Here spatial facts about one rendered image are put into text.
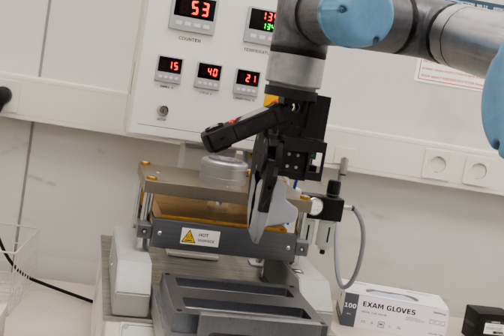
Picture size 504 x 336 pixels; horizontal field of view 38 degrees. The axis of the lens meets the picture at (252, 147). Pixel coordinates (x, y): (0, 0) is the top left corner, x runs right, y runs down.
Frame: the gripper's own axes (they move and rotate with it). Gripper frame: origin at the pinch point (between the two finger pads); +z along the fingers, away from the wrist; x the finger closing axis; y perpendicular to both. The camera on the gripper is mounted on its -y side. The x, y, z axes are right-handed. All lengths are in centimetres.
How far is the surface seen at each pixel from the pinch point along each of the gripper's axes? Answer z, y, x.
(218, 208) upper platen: 1.8, -0.2, 24.2
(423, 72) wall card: -28, 52, 68
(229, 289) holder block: 10.0, -0.2, 6.3
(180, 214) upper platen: 2.6, -7.0, 19.4
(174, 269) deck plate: 15.5, -4.5, 32.8
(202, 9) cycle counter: -30.9, -6.1, 38.2
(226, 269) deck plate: 15.5, 5.6, 36.3
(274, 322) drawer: 7.6, 1.5, -12.5
